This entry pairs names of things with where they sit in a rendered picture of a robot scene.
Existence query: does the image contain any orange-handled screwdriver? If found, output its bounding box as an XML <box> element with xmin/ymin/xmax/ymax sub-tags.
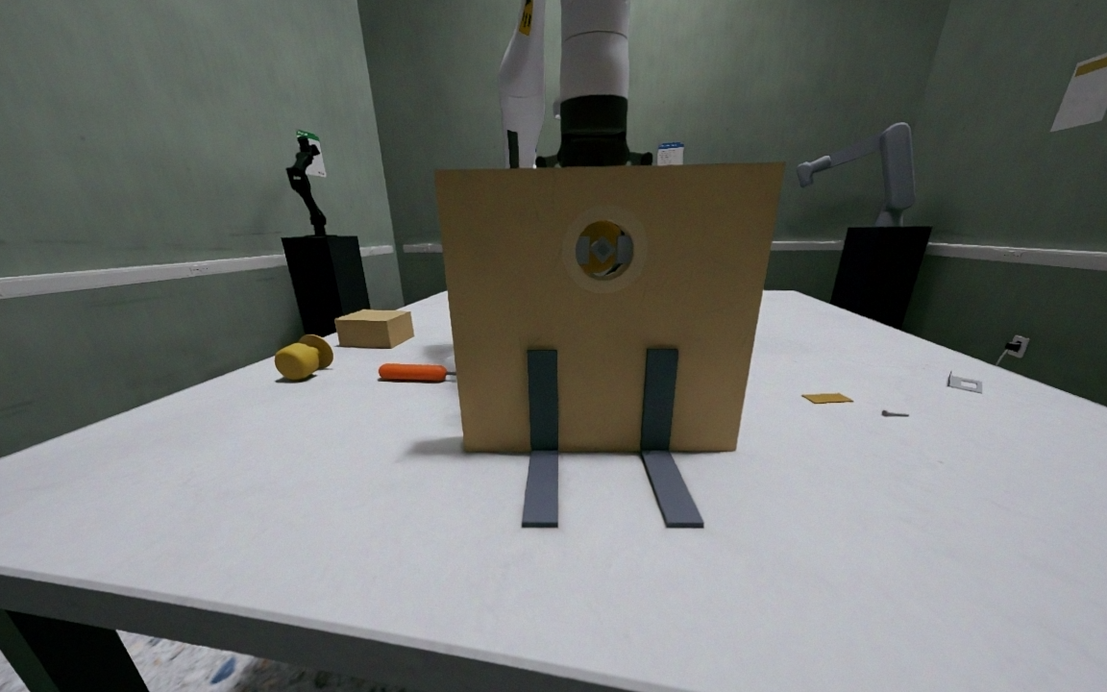
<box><xmin>379</xmin><ymin>363</ymin><xmax>456</xmax><ymax>381</ymax></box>

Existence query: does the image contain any tan wooden door panel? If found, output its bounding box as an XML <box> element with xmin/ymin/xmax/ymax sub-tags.
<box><xmin>433</xmin><ymin>162</ymin><xmax>786</xmax><ymax>452</ymax></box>

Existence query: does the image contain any tan cardboard box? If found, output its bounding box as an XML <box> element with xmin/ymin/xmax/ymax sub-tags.
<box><xmin>334</xmin><ymin>309</ymin><xmax>414</xmax><ymax>349</ymax></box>

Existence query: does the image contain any tan rectangular plate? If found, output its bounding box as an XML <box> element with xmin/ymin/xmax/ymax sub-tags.
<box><xmin>801</xmin><ymin>393</ymin><xmax>853</xmax><ymax>405</ymax></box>

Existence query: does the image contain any yellow door knob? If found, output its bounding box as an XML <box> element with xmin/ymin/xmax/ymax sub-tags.
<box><xmin>275</xmin><ymin>334</ymin><xmax>333</xmax><ymax>381</ymax></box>

